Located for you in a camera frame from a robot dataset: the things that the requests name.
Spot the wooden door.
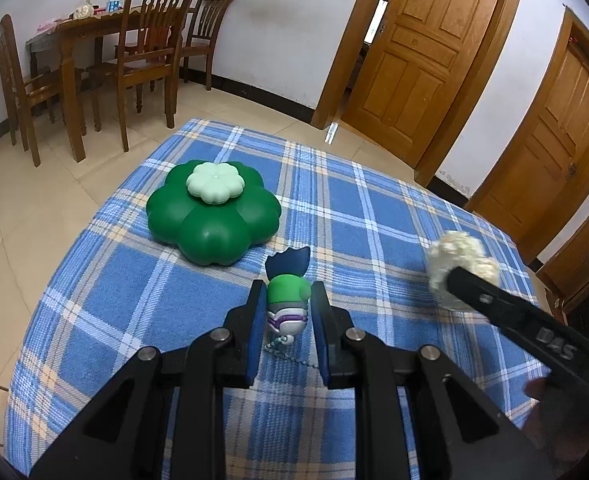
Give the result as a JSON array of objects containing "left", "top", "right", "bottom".
[
  {"left": 465, "top": 10, "right": 589, "bottom": 263},
  {"left": 311, "top": 0, "right": 520, "bottom": 185}
]

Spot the wooden dining table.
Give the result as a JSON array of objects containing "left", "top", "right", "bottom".
[{"left": 26, "top": 1, "right": 196, "bottom": 164}]

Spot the right wooden door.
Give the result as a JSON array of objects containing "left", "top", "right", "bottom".
[{"left": 465, "top": 10, "right": 589, "bottom": 263}]

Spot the wooden chair far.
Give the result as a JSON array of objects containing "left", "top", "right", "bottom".
[{"left": 180, "top": 0, "right": 234, "bottom": 91}]

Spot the wooden chair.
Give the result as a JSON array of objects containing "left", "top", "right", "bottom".
[
  {"left": 87, "top": 0, "right": 192, "bottom": 151},
  {"left": 180, "top": 0, "right": 234, "bottom": 91}
]

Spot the wooden chair near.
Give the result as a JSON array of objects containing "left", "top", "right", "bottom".
[{"left": 87, "top": 0, "right": 192, "bottom": 151}]

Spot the cream paper ball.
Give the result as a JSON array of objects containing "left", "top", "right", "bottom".
[{"left": 427, "top": 231, "right": 500, "bottom": 312}]

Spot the low wooden panel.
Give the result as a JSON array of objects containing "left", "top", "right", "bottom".
[{"left": 536, "top": 216, "right": 589, "bottom": 324}]

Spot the left wooden door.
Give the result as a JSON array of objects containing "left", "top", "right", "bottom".
[{"left": 311, "top": 0, "right": 520, "bottom": 185}]

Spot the green clover-shaped box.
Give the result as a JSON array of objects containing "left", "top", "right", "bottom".
[{"left": 146, "top": 159, "right": 281, "bottom": 266}]

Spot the green toy figure keychain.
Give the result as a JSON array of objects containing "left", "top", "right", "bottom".
[{"left": 263, "top": 246, "right": 318, "bottom": 368}]

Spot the wooden chair foreground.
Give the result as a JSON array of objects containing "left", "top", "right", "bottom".
[{"left": 0, "top": 14, "right": 63, "bottom": 167}]

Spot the blue plaid tablecloth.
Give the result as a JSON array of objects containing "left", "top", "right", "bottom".
[{"left": 2, "top": 118, "right": 550, "bottom": 480}]

